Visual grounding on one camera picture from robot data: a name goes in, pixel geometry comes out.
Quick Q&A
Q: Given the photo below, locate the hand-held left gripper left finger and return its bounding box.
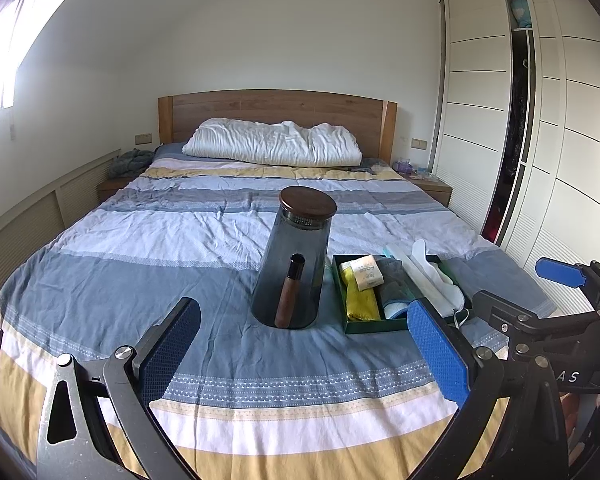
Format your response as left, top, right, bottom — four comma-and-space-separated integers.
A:
37, 296, 202, 480

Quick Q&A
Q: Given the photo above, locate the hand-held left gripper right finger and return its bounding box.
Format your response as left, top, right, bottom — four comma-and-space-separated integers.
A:
406, 297, 571, 480

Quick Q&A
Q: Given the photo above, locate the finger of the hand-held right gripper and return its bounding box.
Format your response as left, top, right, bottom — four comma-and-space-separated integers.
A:
472, 289, 600, 356
536, 256, 600, 311

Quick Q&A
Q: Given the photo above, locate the grey white cloth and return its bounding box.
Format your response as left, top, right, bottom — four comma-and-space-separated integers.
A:
409, 239, 473, 331

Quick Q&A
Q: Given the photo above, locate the green tray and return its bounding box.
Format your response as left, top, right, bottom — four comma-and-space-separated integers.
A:
331, 253, 473, 336

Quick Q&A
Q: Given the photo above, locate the clear zip bag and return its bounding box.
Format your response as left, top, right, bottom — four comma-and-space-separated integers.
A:
382, 242, 456, 313

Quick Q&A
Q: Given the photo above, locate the dark grey towel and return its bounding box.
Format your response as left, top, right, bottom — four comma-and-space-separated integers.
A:
372, 257, 416, 318

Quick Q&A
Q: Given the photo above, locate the yellow towel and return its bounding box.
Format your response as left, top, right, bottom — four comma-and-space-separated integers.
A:
341, 262, 381, 322

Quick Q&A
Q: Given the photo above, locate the small cream box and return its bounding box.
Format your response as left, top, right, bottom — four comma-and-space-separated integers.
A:
350, 255, 387, 292

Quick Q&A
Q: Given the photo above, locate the wooden bed with striped duvet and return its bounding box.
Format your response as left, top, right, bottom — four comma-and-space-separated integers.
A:
0, 157, 558, 480

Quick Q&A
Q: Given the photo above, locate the wooden nightstand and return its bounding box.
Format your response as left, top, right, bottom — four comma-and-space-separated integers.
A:
97, 175, 141, 201
405, 172, 453, 207

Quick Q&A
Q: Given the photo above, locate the smoky glass pitcher wooden lid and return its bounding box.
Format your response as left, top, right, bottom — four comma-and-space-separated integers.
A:
251, 186, 338, 331

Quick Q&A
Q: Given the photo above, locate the white wardrobe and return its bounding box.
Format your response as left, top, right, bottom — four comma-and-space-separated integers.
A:
427, 0, 600, 321

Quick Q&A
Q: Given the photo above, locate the dark knitted cloth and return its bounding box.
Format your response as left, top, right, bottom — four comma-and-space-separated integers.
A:
107, 149, 156, 180

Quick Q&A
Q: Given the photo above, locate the slatted radiator cover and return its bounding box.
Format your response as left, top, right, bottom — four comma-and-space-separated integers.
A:
0, 149, 122, 306

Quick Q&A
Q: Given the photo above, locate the blue pillow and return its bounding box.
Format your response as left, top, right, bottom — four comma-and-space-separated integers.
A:
152, 142, 188, 161

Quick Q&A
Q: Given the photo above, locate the white pillow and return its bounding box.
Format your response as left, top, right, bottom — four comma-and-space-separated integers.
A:
182, 118, 363, 167

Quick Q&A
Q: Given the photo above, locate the blue plush toy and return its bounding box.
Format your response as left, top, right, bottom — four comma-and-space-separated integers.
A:
511, 0, 533, 28

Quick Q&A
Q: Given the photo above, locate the wooden bed headboard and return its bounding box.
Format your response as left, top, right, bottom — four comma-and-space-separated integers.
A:
158, 90, 398, 166

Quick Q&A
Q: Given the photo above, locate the window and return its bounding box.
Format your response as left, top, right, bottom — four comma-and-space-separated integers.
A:
0, 0, 81, 116

